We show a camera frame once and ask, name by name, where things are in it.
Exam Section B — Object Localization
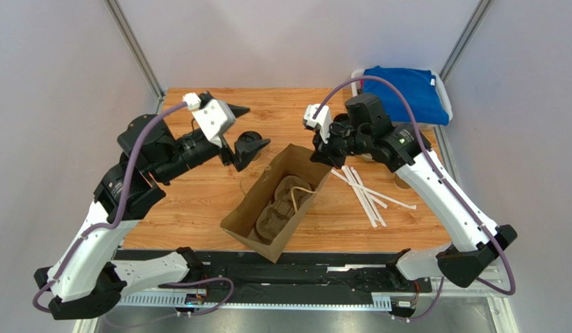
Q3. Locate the brown paper bag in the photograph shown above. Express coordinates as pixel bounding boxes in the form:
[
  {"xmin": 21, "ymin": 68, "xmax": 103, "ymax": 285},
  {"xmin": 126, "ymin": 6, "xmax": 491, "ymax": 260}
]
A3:
[{"xmin": 220, "ymin": 144, "xmax": 331, "ymax": 264}]

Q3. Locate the black plastic cup lid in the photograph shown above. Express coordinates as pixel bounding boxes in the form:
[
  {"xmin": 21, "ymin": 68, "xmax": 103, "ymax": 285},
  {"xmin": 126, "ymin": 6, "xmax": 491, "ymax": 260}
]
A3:
[{"xmin": 236, "ymin": 131, "xmax": 262, "ymax": 151}]

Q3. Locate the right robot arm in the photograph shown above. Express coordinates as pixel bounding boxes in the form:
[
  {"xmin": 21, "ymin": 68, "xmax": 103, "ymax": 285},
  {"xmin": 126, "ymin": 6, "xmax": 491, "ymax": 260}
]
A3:
[{"xmin": 303, "ymin": 93, "xmax": 517, "ymax": 288}]

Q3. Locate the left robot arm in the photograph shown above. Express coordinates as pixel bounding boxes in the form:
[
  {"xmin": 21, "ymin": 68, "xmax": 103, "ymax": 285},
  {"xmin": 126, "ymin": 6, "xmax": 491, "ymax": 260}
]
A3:
[{"xmin": 33, "ymin": 92, "xmax": 269, "ymax": 321}]

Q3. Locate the white wrapped straw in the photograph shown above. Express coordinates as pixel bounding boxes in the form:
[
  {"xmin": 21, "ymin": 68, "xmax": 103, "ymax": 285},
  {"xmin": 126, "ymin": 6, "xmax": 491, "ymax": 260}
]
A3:
[
  {"xmin": 330, "ymin": 169, "xmax": 377, "ymax": 228},
  {"xmin": 342, "ymin": 166, "xmax": 387, "ymax": 227},
  {"xmin": 349, "ymin": 181, "xmax": 417, "ymax": 210}
]

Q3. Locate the white plastic basket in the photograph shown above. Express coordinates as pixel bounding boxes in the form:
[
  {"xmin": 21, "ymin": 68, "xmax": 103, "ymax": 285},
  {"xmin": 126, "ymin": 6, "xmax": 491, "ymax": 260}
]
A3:
[{"xmin": 351, "ymin": 69, "xmax": 454, "ymax": 128}]

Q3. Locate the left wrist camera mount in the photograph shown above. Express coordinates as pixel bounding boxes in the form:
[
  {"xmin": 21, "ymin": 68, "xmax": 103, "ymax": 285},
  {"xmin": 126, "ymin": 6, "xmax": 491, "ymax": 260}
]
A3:
[{"xmin": 183, "ymin": 92, "xmax": 236, "ymax": 146}]

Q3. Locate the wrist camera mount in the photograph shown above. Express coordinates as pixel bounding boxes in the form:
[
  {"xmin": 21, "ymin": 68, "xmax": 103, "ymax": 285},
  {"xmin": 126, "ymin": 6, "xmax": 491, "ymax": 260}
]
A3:
[
  {"xmin": 183, "ymin": 92, "xmax": 236, "ymax": 146},
  {"xmin": 303, "ymin": 104, "xmax": 333, "ymax": 144}
]

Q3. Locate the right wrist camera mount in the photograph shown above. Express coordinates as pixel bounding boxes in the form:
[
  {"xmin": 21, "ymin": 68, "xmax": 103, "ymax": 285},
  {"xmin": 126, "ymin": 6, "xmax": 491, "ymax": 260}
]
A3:
[{"xmin": 303, "ymin": 104, "xmax": 333, "ymax": 144}]

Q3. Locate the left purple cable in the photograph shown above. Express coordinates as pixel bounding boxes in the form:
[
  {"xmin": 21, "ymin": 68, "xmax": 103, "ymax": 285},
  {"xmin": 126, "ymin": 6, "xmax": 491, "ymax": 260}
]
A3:
[{"xmin": 32, "ymin": 102, "xmax": 235, "ymax": 317}]

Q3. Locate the purple cable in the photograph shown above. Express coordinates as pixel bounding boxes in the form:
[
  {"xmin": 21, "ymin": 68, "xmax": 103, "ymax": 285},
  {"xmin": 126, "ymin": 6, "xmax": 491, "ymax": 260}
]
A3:
[
  {"xmin": 32, "ymin": 102, "xmax": 235, "ymax": 317},
  {"xmin": 312, "ymin": 76, "xmax": 517, "ymax": 323}
]

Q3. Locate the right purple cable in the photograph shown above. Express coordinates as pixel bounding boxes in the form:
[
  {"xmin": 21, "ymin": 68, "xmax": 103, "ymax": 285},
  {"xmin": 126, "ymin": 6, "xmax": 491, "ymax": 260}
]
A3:
[{"xmin": 312, "ymin": 76, "xmax": 517, "ymax": 323}]

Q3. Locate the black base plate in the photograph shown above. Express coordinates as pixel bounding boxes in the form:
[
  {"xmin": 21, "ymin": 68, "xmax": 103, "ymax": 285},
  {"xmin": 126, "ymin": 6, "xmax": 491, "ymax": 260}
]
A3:
[{"xmin": 115, "ymin": 250, "xmax": 435, "ymax": 306}]

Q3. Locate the aluminium frame rail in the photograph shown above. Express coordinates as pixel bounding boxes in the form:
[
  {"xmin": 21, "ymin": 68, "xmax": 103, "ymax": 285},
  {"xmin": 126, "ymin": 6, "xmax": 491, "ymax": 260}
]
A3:
[{"xmin": 73, "ymin": 258, "xmax": 520, "ymax": 333}]

